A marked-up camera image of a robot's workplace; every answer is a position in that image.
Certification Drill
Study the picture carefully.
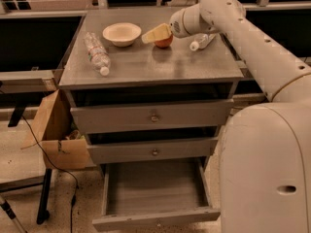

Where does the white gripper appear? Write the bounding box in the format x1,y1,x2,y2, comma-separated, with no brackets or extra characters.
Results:
142,10,186,44

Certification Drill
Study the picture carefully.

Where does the red apple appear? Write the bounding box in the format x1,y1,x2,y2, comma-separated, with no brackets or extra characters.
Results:
155,35,173,49

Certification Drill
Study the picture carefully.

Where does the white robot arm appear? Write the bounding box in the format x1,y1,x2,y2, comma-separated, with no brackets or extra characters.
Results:
142,0,311,233

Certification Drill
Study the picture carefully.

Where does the grey three-drawer cabinet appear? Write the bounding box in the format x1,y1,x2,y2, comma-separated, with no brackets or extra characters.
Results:
58,6,245,167

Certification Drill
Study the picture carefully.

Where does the grey top drawer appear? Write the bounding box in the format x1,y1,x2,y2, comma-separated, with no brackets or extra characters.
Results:
71,99,233,134

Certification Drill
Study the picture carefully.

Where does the grey middle drawer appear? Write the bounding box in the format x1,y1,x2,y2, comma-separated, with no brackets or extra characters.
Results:
88,137,218,164

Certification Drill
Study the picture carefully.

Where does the grey open bottom drawer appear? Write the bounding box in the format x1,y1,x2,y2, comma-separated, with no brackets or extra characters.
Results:
92,158,220,232

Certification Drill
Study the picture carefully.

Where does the clear bottle right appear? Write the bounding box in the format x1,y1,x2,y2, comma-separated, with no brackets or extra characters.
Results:
190,34,216,51

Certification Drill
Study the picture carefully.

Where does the clear bottle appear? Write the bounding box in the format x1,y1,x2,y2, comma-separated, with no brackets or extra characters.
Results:
84,32,111,77
190,34,216,51

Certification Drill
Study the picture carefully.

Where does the white paper bowl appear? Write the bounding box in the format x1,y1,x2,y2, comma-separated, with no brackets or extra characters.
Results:
102,22,142,48

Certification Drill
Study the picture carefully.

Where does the clear bottle left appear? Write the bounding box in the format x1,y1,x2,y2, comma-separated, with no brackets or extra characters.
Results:
84,32,111,77

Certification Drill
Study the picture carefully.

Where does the brown cardboard box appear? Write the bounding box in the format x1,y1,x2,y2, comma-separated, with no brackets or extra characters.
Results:
21,90,92,170

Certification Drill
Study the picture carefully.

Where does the black table leg left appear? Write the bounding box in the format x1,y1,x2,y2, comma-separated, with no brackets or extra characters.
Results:
36,169,52,225

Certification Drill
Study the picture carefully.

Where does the grey tripod leg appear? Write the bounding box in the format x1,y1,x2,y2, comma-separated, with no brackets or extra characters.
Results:
0,196,27,233

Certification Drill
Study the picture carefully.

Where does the black floor cable left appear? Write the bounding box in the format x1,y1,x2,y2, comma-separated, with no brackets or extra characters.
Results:
20,115,80,233

